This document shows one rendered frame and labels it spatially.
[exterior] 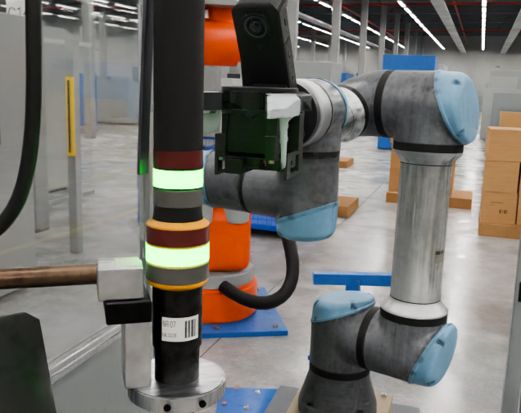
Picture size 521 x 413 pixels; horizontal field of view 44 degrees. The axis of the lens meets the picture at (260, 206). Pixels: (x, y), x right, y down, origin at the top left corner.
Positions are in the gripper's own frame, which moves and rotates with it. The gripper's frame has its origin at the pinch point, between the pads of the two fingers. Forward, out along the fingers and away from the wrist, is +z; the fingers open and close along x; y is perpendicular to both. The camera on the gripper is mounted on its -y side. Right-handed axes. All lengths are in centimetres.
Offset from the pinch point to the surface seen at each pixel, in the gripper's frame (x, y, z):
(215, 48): 153, -16, -362
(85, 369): 70, 73, -84
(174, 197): -0.9, 5.9, 8.7
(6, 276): 8.2, 10.9, 14.1
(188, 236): -2.0, 8.4, 8.7
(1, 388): 13.7, 22.2, 9.0
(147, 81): 1.9, -1.5, 6.9
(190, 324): -2.0, 14.8, 8.2
